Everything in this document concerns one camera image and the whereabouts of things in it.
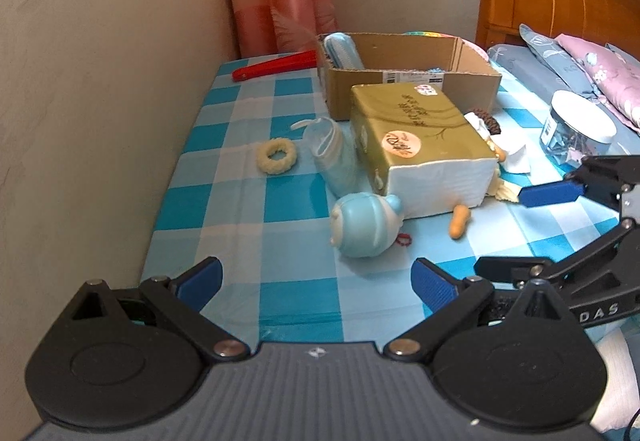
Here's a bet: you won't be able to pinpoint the light blue bed sheet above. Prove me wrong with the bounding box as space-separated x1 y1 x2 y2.
487 44 640 157

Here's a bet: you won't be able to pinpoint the blue-grey leaf print pillow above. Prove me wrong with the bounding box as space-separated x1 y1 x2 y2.
519 24 601 97

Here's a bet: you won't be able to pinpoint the blue face masks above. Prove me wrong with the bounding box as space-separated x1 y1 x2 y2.
324 32 367 71

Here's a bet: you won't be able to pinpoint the pink floral pillow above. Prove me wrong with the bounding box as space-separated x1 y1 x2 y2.
556 34 640 132

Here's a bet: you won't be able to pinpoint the white cloth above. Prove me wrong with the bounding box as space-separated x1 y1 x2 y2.
500 142 532 175

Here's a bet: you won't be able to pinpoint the cardboard box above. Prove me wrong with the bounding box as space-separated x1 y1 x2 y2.
316 32 502 121

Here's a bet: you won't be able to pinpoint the small doll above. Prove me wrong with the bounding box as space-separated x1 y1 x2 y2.
449 108 523 240

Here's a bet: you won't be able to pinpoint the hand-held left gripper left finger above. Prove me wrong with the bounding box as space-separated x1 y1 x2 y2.
72 257 251 363

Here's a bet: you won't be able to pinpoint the cream ring scrunchie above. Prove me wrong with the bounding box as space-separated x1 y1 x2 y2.
257 138 297 175

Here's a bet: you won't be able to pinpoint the blue checkered tablecloth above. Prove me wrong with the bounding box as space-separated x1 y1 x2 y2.
140 54 640 347

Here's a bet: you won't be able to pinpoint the white lid plastic jar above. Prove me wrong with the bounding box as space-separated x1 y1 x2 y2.
540 90 617 167

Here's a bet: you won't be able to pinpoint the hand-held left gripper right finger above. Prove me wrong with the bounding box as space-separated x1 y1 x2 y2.
382 257 576 362

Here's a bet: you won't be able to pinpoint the gold tissue pack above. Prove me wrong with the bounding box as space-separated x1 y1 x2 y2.
349 84 499 220

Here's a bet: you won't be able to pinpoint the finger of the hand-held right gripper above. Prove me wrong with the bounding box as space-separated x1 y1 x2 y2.
519 154 640 213
474 218 640 294

